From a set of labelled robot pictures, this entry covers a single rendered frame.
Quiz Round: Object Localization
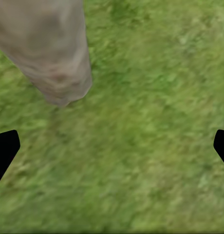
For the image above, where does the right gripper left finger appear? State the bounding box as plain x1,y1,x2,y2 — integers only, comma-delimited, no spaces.
0,130,20,180

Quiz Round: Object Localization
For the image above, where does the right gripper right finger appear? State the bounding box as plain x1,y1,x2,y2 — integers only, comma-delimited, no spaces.
213,129,224,161

